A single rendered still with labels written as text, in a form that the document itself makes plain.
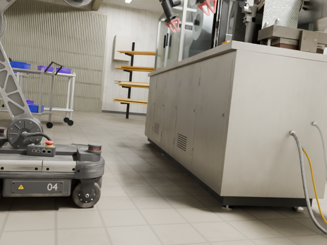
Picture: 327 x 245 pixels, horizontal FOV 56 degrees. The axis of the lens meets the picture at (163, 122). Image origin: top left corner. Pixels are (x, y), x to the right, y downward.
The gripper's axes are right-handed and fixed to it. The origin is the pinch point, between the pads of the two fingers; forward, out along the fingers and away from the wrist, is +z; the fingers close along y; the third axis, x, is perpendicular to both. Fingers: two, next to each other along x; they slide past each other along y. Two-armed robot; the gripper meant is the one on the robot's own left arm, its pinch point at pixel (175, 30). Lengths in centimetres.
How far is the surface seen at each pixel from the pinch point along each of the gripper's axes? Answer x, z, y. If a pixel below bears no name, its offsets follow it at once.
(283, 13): -52, 16, -41
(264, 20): -39, 15, -39
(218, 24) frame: -32.9, 7.3, 0.7
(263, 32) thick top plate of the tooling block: -28, 21, -48
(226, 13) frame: -37.4, 2.8, -5.0
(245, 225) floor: 37, 100, -76
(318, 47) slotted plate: -51, 40, -61
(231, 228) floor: 45, 95, -78
